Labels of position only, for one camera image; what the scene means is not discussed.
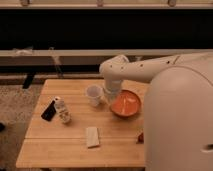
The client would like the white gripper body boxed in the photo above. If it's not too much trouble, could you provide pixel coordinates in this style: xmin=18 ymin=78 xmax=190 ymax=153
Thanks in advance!
xmin=103 ymin=80 xmax=122 ymax=104

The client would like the orange ceramic bowl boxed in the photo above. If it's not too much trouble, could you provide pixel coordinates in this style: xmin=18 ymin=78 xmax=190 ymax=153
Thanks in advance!
xmin=110 ymin=90 xmax=141 ymax=117

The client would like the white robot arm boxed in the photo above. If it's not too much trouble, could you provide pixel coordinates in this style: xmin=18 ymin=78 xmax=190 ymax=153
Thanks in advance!
xmin=99 ymin=52 xmax=213 ymax=171

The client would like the white paper cup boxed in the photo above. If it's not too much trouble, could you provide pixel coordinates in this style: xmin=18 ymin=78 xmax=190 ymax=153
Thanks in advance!
xmin=85 ymin=85 xmax=103 ymax=107

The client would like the white patterned bottle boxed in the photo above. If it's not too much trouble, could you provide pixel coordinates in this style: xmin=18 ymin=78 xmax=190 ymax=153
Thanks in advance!
xmin=54 ymin=97 xmax=71 ymax=124

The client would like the wooden tabletop board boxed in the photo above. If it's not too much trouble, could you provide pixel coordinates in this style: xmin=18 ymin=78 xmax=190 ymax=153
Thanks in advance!
xmin=16 ymin=79 xmax=145 ymax=168

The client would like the black smartphone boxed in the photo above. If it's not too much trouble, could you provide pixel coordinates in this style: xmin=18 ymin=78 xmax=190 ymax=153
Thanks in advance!
xmin=41 ymin=101 xmax=56 ymax=121

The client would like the horizontal wooden rail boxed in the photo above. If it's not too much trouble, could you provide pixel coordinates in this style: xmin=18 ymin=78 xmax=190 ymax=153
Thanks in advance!
xmin=0 ymin=49 xmax=213 ymax=57

